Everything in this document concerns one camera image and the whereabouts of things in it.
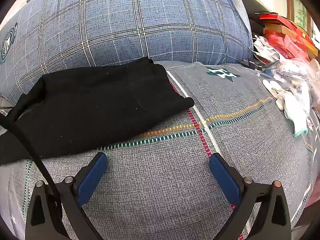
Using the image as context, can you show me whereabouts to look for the white crumpled plastic bag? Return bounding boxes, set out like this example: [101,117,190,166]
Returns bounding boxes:
[252,36,280,62]

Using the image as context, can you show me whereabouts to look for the clear plastic bag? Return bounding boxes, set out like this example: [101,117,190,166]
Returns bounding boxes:
[272,57,320,110]

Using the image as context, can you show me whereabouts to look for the dark furniture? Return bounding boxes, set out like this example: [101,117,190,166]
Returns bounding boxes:
[232,0,273,34]

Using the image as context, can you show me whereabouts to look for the black cable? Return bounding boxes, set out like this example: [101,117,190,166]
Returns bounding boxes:
[0,116,63,230]

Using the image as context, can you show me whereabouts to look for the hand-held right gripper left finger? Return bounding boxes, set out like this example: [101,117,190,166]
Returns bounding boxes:
[25,152,108,240]

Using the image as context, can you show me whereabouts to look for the red plastic packet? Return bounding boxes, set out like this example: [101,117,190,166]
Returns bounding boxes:
[265,32,310,60]

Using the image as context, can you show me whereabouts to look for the white knit glove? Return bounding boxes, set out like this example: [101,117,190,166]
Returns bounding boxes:
[262,79,308,137]

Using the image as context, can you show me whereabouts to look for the black pants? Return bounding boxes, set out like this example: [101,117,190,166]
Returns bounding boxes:
[0,57,195,167]

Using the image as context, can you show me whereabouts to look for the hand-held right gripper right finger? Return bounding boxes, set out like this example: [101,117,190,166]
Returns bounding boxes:
[209,152,292,240]

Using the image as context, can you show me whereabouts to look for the grey patterned bed sheet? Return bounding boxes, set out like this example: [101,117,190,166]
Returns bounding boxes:
[0,61,320,240]

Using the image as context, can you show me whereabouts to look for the small black box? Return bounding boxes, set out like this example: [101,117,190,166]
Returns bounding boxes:
[239,58,263,70]

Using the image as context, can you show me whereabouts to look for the pile of red boxes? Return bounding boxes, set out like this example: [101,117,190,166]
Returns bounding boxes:
[260,14,318,55]

